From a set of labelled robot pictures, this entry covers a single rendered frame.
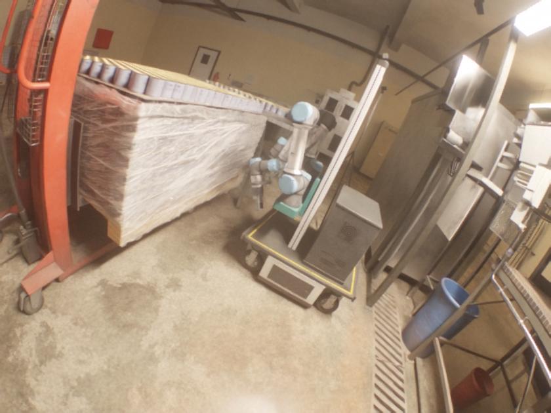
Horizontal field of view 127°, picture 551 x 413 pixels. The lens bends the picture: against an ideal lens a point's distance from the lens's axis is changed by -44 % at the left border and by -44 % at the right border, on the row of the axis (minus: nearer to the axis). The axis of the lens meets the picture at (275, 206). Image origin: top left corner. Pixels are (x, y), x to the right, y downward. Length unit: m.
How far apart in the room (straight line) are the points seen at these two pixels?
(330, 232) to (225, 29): 9.54
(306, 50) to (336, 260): 8.04
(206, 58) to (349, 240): 9.54
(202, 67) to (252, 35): 2.35
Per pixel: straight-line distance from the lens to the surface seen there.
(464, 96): 2.39
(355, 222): 1.60
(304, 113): 1.38
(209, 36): 10.73
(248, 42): 9.80
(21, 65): 1.08
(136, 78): 1.05
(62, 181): 1.33
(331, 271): 1.78
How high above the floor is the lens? 1.30
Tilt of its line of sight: 24 degrees down
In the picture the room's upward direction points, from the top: 24 degrees clockwise
